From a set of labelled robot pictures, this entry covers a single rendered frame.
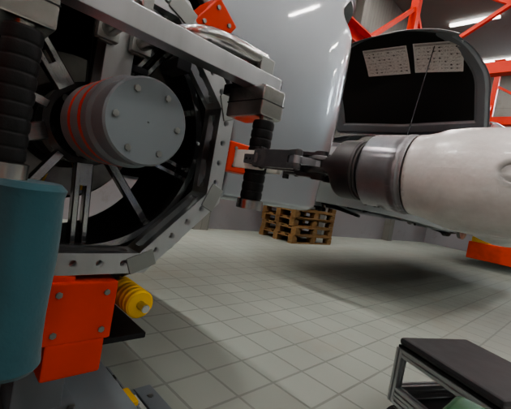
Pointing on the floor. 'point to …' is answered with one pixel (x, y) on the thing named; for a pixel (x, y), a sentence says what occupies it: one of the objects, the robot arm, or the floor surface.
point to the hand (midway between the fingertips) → (257, 161)
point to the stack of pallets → (291, 229)
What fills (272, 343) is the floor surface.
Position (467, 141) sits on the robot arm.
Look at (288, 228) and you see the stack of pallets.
